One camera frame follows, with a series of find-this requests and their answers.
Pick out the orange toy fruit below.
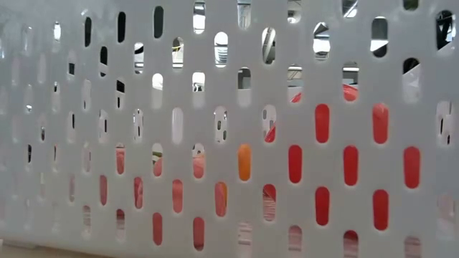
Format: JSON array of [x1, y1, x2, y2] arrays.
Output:
[[237, 143, 252, 182]]

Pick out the white perforated plastic basket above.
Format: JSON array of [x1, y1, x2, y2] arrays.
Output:
[[0, 0, 459, 258]]

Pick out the red and pink items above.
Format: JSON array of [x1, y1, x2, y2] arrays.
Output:
[[263, 82, 421, 252]]

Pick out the red toy strawberry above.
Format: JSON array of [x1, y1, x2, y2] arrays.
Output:
[[152, 211, 205, 252]]

